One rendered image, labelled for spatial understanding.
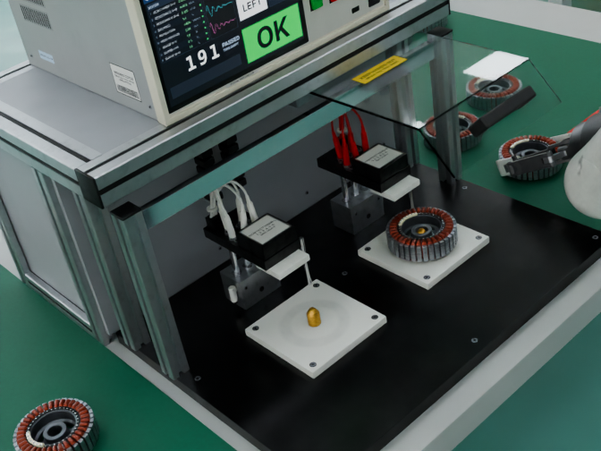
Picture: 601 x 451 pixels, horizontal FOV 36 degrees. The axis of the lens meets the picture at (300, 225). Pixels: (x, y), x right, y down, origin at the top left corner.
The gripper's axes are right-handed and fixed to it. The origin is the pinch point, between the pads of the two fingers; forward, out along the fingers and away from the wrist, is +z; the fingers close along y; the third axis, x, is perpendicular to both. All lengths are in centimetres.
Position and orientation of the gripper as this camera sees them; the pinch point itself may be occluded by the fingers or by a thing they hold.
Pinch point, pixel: (531, 155)
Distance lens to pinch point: 171.0
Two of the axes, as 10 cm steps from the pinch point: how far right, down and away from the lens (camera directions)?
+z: -3.1, 0.4, 9.5
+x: -3.7, -9.3, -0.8
